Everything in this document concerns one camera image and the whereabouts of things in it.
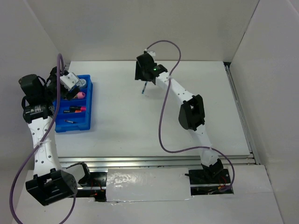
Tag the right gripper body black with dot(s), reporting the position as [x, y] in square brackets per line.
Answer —
[139, 73]

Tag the blue pen refill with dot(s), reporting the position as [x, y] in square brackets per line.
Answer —
[144, 87]

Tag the pink eraser tube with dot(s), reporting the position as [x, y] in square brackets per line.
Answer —
[80, 95]

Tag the orange black highlighter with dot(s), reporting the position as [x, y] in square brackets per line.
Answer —
[71, 111]

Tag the pink black highlighter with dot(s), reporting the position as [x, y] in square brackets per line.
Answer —
[82, 108]

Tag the orange pen refill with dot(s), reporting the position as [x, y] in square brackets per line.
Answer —
[70, 121]

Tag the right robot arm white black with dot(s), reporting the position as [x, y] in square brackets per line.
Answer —
[191, 113]

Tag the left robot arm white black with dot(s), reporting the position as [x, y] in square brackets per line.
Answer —
[50, 182]

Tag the blue compartment bin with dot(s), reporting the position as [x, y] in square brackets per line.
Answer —
[75, 114]

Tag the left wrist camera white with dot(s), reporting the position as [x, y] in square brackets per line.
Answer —
[69, 81]

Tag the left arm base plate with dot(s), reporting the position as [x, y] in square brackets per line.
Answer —
[90, 184]

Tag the aluminium rail frame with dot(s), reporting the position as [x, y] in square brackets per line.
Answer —
[124, 122]

